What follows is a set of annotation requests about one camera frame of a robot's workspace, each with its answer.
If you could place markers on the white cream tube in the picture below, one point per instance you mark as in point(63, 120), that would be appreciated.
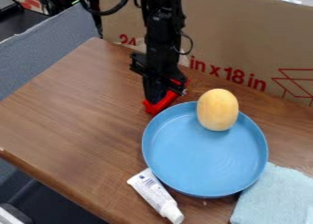
point(151, 190)

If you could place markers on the red rectangular block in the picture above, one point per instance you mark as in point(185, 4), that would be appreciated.
point(161, 104)

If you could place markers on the light blue towel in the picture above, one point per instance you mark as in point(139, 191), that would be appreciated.
point(280, 199)

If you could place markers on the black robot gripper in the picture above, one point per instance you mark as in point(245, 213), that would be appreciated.
point(157, 65)

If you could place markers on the blue round plate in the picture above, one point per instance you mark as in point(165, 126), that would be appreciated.
point(199, 162)

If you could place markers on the cardboard box wall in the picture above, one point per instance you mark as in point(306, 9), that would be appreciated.
point(254, 42)

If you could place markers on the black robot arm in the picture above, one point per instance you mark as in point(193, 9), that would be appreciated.
point(167, 9)

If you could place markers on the grey fabric panel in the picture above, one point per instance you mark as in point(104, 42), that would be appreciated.
point(31, 51)

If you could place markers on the yellow potato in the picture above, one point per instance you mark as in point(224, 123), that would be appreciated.
point(217, 110)

